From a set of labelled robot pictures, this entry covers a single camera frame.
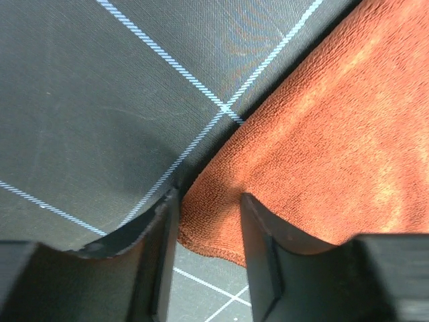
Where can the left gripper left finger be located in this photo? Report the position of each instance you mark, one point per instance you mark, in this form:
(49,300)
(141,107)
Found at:
(124,276)

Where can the brown towel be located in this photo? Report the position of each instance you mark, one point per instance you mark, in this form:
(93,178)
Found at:
(340,147)

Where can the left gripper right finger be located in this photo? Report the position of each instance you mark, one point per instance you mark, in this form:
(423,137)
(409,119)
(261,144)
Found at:
(294,276)

